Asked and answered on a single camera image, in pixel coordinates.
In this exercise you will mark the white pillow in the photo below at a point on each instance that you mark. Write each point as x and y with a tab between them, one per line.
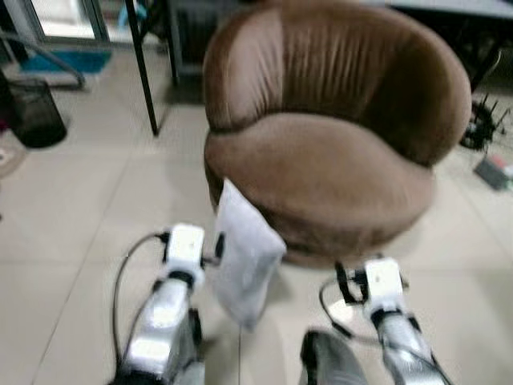
244	257

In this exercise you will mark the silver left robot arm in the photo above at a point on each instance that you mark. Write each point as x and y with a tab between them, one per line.
160	329

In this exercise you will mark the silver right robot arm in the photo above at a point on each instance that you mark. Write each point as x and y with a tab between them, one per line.
405	345

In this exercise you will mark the brown round sofa chair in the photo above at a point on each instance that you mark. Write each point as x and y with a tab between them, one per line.
337	176

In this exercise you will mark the robot right leg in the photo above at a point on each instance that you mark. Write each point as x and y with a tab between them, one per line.
330	361

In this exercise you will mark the robot leg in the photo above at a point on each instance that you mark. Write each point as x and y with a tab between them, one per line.
194	349
330	361

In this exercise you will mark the robot left leg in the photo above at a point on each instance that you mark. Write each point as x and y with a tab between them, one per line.
194	349

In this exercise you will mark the grey power strip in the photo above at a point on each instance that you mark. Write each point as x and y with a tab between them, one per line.
492	172

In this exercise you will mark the white table with black legs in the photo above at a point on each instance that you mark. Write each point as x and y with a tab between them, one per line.
143	64

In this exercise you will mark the black mesh wastebasket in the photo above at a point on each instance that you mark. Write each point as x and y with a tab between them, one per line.
34	112

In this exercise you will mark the blue mat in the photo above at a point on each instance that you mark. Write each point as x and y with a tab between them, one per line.
68	62

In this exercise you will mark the grey bent metal tube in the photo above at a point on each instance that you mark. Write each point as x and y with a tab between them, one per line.
48	53

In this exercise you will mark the grey framed glass door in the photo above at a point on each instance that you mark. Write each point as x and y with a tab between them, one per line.
62	20

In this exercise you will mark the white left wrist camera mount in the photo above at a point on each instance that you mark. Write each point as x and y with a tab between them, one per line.
184	247

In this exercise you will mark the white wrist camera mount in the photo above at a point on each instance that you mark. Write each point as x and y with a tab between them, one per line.
184	247
383	285

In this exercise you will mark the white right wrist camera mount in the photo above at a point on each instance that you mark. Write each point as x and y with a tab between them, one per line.
383	285

